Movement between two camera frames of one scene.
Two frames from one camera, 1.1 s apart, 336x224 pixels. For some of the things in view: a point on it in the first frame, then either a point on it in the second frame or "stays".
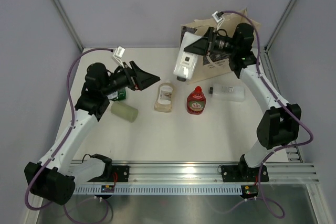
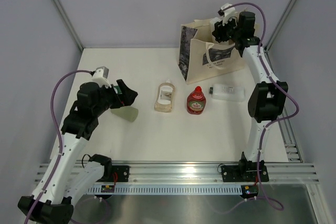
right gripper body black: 220,45 -> 229,31
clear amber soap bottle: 164,98 stays
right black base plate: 243,173 stays
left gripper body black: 122,80 -> 108,97
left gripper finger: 143,80 -> 128,96
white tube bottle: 186,62 -> 216,19
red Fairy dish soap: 196,102 stays
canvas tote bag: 206,70 stays
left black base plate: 123,173 stays
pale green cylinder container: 124,112 stays
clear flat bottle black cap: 228,92 stays
